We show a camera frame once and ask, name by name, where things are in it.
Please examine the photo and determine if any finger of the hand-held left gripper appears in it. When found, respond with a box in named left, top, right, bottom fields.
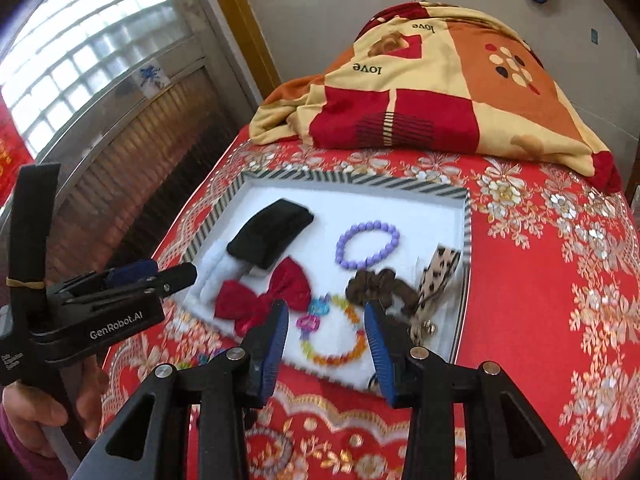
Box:
left=47, top=259, right=158, bottom=301
left=65, top=261, right=198, bottom=308

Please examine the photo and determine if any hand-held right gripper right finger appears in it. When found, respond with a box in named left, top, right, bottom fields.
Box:
left=364, top=300, right=583, bottom=480

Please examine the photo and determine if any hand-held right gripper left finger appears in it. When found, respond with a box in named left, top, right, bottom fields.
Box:
left=70, top=299, right=291, bottom=480

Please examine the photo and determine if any colourful bead bracelet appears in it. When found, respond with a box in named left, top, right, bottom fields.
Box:
left=295, top=294, right=368, bottom=367

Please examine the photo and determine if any striped cardboard box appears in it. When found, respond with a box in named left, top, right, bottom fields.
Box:
left=182, top=169, right=473, bottom=393

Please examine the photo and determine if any person's left hand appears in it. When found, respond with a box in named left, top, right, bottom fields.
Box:
left=0, top=355, right=108, bottom=458

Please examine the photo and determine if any white fluffy cloth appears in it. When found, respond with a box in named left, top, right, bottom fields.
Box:
left=186, top=250, right=273, bottom=336

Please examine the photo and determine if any red hair bow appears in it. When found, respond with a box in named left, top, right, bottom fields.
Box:
left=215, top=256, right=313, bottom=336

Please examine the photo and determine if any brown scrunchie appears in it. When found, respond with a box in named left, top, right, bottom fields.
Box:
left=345, top=267, right=421, bottom=318

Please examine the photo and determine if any black hair clip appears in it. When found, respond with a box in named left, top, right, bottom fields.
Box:
left=226, top=198, right=316, bottom=272

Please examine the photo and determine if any wooden slatted panel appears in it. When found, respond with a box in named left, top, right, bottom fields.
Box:
left=45, top=67, right=261, bottom=271

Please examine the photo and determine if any red floral tablecloth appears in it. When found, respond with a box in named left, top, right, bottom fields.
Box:
left=95, top=125, right=640, bottom=480

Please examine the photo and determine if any red and gold banner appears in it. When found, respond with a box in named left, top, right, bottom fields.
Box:
left=0, top=95, right=36, bottom=201

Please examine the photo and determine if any blue flower sticker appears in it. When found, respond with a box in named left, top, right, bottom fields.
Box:
left=137, top=64, right=168, bottom=97

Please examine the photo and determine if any window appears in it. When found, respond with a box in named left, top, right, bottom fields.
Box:
left=0, top=0, right=206, bottom=161

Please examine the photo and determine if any red and cream printed blanket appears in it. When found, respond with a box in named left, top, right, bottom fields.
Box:
left=248, top=1, right=623, bottom=193

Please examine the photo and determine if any leopard print hair tie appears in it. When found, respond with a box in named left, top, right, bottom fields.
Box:
left=407, top=244, right=463, bottom=346

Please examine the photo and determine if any grey cable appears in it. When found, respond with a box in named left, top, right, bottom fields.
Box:
left=44, top=424, right=82, bottom=472

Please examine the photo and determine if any purple bead bracelet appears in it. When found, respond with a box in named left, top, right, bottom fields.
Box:
left=335, top=220, right=401, bottom=270

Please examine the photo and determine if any wooden door frame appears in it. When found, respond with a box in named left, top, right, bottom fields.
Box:
left=200, top=0, right=281, bottom=106

